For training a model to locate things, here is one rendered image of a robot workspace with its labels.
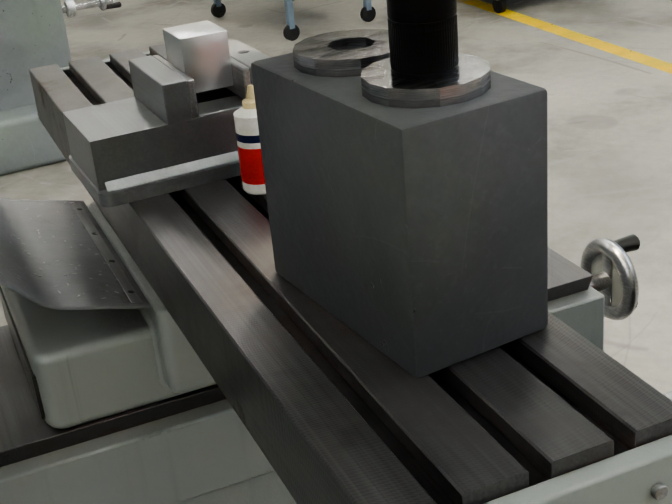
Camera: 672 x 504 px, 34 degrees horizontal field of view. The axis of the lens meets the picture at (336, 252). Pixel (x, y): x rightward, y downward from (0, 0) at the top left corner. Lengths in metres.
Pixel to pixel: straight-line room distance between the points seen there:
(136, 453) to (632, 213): 2.38
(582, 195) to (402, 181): 2.77
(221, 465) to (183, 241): 0.29
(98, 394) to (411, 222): 0.51
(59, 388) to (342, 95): 0.49
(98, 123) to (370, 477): 0.61
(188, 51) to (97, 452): 0.42
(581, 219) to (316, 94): 2.55
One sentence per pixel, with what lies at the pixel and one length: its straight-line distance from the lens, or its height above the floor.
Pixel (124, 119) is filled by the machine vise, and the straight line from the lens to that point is 1.18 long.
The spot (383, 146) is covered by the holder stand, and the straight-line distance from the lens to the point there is 0.72.
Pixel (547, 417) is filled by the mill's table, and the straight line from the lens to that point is 0.74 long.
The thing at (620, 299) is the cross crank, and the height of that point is 0.62.
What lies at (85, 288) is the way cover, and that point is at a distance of 1.12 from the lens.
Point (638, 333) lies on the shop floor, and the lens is 2.72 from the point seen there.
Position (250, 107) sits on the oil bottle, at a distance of 1.09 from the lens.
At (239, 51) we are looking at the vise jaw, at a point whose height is 1.04.
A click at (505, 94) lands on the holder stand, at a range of 0.75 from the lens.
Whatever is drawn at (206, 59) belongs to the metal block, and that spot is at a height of 1.05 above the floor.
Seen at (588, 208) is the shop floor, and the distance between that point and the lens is 3.38.
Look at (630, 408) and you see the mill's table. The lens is 0.75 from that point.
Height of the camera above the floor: 1.35
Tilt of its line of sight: 25 degrees down
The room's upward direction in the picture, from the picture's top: 5 degrees counter-clockwise
